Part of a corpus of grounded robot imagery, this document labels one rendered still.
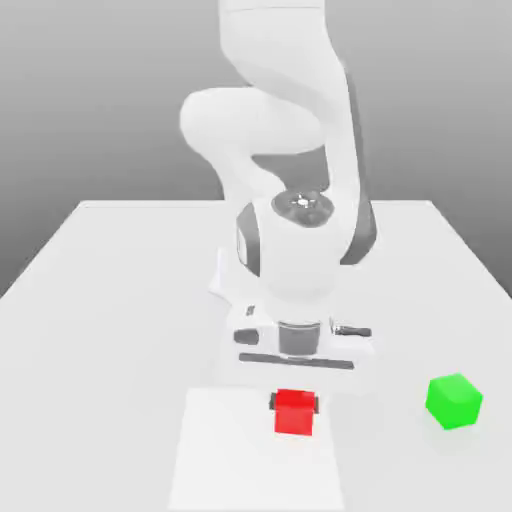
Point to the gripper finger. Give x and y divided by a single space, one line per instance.
316 405
272 401

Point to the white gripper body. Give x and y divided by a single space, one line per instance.
296 361

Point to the small red cube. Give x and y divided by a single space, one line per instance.
294 414

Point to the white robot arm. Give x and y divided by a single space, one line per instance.
280 120

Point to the small green cube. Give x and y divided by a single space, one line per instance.
454 402

